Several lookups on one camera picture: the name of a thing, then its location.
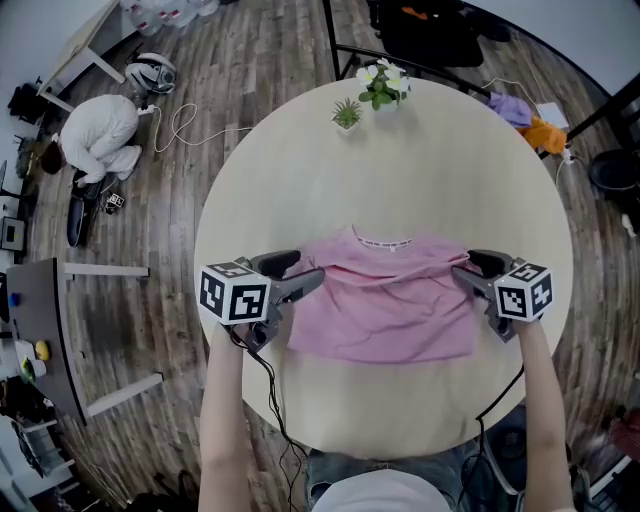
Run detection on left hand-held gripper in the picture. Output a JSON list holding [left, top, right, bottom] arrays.
[[199, 249, 327, 354]]

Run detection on small black screen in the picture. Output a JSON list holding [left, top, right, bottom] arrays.
[[0, 215, 27, 252]]

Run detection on pack of water bottles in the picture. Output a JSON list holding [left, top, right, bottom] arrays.
[[119, 0, 221, 37]]

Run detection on white and black helmet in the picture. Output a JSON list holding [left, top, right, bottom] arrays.
[[124, 51, 178, 97]]

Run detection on person's white shirt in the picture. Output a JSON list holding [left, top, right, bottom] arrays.
[[311, 468, 454, 512]]

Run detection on small green potted plant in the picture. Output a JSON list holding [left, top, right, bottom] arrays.
[[330, 97, 364, 134]]

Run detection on black round stool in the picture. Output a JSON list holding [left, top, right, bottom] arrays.
[[588, 148, 640, 202]]

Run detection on person's blue jeans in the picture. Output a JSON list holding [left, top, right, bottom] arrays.
[[304, 438, 502, 512]]

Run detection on orange cloth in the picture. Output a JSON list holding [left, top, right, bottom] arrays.
[[516, 115, 569, 154]]

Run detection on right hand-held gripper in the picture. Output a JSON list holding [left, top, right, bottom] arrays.
[[450, 249, 555, 344]]

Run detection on white flower potted plant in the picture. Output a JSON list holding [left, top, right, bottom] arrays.
[[355, 57, 413, 114]]

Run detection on white floor cable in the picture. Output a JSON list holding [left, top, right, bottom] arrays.
[[143, 102, 254, 154]]

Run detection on red object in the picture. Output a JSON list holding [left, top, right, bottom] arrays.
[[608, 413, 640, 457]]

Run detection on black bag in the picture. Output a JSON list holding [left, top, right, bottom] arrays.
[[65, 169, 119, 249]]

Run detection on person's left forearm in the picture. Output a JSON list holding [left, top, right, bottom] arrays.
[[197, 322, 252, 512]]

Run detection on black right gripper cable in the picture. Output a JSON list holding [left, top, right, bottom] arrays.
[[456, 363, 526, 504]]

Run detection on grey desk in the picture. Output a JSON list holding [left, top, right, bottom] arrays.
[[4, 257, 166, 427]]

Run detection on white table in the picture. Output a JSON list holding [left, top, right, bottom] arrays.
[[36, 0, 147, 114]]

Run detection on black chair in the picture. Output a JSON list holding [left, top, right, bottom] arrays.
[[366, 0, 512, 69]]

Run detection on purple cloth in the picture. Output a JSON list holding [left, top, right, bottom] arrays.
[[486, 90, 533, 129]]

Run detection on person's right forearm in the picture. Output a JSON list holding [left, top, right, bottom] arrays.
[[514, 318, 576, 512]]

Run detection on white flat box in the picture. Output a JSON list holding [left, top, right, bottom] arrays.
[[535, 101, 572, 131]]

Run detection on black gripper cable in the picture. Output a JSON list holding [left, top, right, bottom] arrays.
[[456, 363, 526, 504], [228, 333, 309, 512]]

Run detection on pink long-sleeved top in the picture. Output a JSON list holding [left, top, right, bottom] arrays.
[[286, 224, 479, 365]]

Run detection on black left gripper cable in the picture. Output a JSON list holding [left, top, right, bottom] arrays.
[[228, 333, 309, 512]]

